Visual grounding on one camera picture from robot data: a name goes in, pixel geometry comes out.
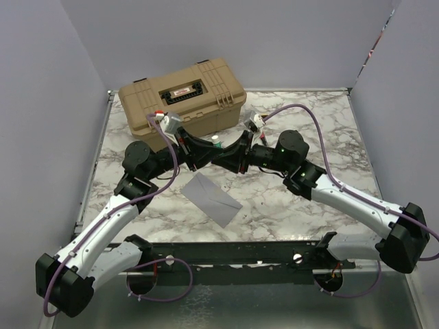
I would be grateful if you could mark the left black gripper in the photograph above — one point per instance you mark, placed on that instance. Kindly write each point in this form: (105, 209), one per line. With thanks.
(202, 152)

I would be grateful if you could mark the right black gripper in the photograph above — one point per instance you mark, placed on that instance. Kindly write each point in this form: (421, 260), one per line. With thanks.
(234, 155)

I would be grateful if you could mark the green white glue stick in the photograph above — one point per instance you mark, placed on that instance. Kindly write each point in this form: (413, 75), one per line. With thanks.
(219, 144)

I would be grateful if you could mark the grey translucent envelope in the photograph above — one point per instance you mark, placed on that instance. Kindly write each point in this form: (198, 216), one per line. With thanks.
(211, 200)

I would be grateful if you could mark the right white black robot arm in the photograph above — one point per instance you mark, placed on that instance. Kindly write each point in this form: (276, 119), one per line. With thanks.
(399, 233)

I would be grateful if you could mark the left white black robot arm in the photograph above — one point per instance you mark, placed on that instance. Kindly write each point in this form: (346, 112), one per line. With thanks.
(69, 279)

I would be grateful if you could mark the tan plastic toolbox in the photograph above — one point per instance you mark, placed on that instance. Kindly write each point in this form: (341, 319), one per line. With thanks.
(206, 96)

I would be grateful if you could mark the red handled screwdriver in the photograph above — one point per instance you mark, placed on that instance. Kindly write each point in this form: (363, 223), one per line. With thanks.
(263, 139)

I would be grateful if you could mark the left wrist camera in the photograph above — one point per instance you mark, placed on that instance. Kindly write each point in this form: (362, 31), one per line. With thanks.
(169, 122)

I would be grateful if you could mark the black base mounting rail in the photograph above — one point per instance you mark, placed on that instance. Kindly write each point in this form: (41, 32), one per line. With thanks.
(225, 263)

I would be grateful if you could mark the aluminium frame rail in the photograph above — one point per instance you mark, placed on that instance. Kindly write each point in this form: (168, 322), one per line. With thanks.
(79, 222)

